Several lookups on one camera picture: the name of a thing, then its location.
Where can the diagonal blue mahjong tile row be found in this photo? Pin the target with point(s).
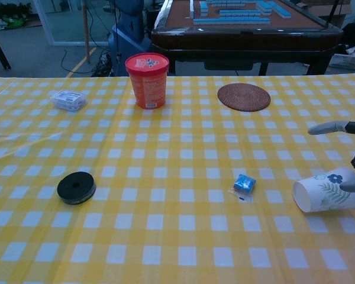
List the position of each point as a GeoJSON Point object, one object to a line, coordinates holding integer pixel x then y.
{"type": "Point", "coordinates": [276, 9]}

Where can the white floral paper cup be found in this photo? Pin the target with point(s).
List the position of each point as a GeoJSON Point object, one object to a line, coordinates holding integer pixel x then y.
{"type": "Point", "coordinates": [322, 193]}

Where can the yellow white checkered tablecloth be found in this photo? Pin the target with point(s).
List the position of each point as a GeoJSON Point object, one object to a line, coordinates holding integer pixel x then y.
{"type": "Point", "coordinates": [165, 236]}

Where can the orange tub with red lid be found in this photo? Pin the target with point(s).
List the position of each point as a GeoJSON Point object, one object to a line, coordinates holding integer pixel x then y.
{"type": "Point", "coordinates": [149, 85]}

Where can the short blue mahjong tile row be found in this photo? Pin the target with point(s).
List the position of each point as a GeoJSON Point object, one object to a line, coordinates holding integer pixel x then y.
{"type": "Point", "coordinates": [239, 13]}

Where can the small blue packet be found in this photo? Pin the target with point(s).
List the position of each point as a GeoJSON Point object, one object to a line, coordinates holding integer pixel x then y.
{"type": "Point", "coordinates": [244, 183]}

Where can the blue mahjong tile column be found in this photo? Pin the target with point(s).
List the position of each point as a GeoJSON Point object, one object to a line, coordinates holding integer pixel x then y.
{"type": "Point", "coordinates": [204, 8]}

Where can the black tape roll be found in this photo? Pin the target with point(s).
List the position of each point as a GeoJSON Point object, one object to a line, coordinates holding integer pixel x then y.
{"type": "Point", "coordinates": [76, 189]}

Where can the wooden pole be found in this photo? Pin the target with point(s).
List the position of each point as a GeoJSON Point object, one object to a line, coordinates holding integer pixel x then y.
{"type": "Point", "coordinates": [86, 32]}

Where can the green white bags pile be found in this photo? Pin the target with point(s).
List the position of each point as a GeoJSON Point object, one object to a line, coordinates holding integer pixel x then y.
{"type": "Point", "coordinates": [7, 20]}

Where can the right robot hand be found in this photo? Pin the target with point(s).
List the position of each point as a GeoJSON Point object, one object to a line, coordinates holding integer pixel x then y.
{"type": "Point", "coordinates": [328, 127]}

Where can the clear plastic box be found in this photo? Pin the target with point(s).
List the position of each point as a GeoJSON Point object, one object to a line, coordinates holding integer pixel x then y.
{"type": "Point", "coordinates": [68, 100]}

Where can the long blue mahjong tile row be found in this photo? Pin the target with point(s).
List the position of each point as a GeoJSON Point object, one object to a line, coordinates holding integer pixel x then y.
{"type": "Point", "coordinates": [230, 21]}

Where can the brown woven round coaster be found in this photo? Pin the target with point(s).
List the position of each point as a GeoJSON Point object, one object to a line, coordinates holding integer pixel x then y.
{"type": "Point", "coordinates": [243, 97]}

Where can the dark wooden mahjong table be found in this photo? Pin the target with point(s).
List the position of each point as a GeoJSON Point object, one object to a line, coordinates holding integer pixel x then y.
{"type": "Point", "coordinates": [248, 38]}

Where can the white plastic basket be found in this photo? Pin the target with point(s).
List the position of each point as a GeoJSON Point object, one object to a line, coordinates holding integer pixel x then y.
{"type": "Point", "coordinates": [347, 61]}

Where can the white glass door frame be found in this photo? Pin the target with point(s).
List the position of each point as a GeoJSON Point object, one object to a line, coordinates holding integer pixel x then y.
{"type": "Point", "coordinates": [47, 29]}

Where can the blue machine base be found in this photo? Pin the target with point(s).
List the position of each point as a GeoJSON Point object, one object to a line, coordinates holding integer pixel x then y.
{"type": "Point", "coordinates": [130, 38]}

